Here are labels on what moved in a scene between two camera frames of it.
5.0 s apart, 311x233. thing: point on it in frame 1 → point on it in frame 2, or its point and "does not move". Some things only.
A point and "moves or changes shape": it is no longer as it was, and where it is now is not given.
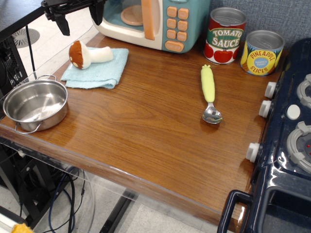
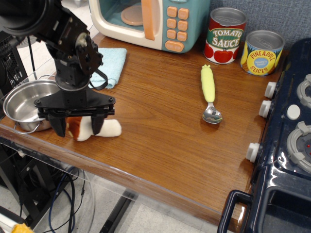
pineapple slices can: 262,53 does not move
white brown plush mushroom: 82,57 moves or changes shape
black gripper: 56,10 → 56,107
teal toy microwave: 179,26 does not move
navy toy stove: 280,201 does not move
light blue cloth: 104,74 does not move
